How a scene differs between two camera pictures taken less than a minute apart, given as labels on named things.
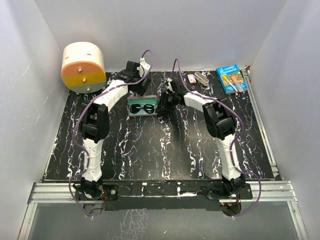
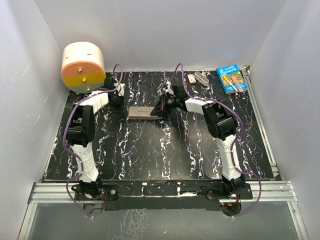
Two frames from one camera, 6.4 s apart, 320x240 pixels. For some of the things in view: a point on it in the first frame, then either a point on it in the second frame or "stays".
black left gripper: [140, 90] -> [120, 108]
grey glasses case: [143, 100] -> [141, 113]
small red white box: [191, 79] stays
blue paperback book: [230, 71] stays
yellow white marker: [225, 77] stays
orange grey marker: [235, 80] stays
